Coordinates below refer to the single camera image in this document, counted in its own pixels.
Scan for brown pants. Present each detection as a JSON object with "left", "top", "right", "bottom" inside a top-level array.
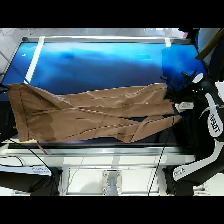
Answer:
[{"left": 6, "top": 81, "right": 184, "bottom": 145}]

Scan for silver frame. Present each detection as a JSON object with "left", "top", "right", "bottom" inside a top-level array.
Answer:
[{"left": 0, "top": 139, "right": 209, "bottom": 197}]

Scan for black cable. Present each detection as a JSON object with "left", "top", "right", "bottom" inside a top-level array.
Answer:
[
  {"left": 147, "top": 123, "right": 174, "bottom": 197},
  {"left": 6, "top": 137, "right": 58, "bottom": 188}
]

